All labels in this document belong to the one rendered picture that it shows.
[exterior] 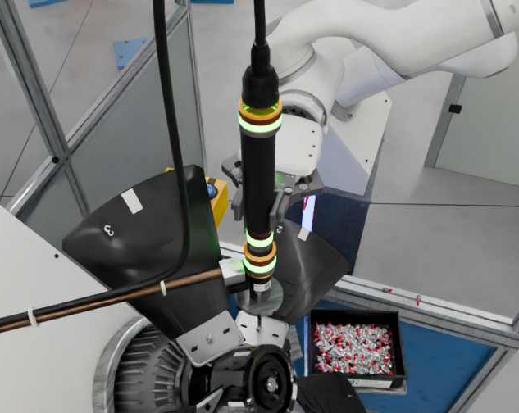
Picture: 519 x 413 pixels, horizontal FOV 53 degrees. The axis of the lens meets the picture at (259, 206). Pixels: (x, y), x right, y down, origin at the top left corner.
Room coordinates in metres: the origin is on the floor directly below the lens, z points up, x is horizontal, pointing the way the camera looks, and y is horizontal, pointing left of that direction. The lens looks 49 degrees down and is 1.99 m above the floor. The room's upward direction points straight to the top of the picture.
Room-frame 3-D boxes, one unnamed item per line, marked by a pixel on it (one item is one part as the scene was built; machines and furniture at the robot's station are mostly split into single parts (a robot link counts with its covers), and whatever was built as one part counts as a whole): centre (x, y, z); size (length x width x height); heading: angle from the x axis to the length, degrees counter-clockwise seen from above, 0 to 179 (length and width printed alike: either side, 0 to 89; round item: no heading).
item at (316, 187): (0.47, -0.06, 1.51); 0.08 x 0.06 x 0.01; 42
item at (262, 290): (0.41, 0.00, 1.50); 0.04 x 0.04 x 0.46
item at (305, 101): (0.58, -0.05, 1.50); 0.09 x 0.03 x 0.08; 72
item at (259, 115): (0.41, 0.00, 1.65); 0.04 x 0.04 x 0.03
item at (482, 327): (0.73, -0.21, 0.82); 0.90 x 0.04 x 0.08; 72
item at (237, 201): (0.44, 0.03, 1.51); 0.07 x 0.03 x 0.03; 162
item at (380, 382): (0.55, -0.22, 0.85); 0.22 x 0.17 x 0.07; 87
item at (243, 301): (0.41, 0.01, 1.35); 0.09 x 0.07 x 0.10; 107
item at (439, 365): (0.73, -0.21, 0.45); 0.82 x 0.01 x 0.66; 72
